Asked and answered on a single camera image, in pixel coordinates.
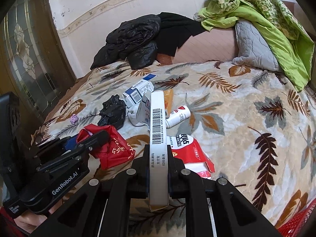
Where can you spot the crumpled white packaging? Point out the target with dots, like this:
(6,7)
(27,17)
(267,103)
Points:
(142,113)

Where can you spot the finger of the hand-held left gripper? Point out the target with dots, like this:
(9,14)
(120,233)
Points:
(56,143)
(98,138)

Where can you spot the red plastic bag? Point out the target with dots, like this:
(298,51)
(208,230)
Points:
(116,150)

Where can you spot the long white barcode box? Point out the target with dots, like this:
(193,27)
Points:
(158,128)

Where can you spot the green patterned quilt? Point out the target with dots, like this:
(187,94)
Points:
(259,17)

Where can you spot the wooden door with glass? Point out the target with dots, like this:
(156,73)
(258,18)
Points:
(37,54)

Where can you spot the crumpled black plastic bag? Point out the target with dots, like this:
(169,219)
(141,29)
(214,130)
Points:
(112,111)

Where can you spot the red plastic basket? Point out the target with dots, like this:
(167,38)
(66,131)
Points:
(298,222)

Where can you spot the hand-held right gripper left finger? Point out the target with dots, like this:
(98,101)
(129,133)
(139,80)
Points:
(140,177)

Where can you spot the black cloth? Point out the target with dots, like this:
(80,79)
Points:
(172,34)

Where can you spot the black puffer jacket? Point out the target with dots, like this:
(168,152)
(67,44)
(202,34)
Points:
(130,37)

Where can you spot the blue and white medicine box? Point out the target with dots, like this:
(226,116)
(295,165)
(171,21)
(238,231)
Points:
(134,95)

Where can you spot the orange box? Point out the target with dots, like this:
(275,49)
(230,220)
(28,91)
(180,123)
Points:
(168,98)

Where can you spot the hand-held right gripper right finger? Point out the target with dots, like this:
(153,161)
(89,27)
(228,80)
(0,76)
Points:
(176,177)

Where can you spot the grey quilted pillow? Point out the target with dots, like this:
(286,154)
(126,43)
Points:
(251,44)

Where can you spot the red and white torn carton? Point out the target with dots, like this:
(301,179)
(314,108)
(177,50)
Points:
(187,153)

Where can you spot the brown fabric sofa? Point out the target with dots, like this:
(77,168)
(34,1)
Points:
(209,47)

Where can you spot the small purple wrapper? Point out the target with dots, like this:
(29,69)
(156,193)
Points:
(74,119)

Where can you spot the white bottle with red label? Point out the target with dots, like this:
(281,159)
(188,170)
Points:
(179,117)

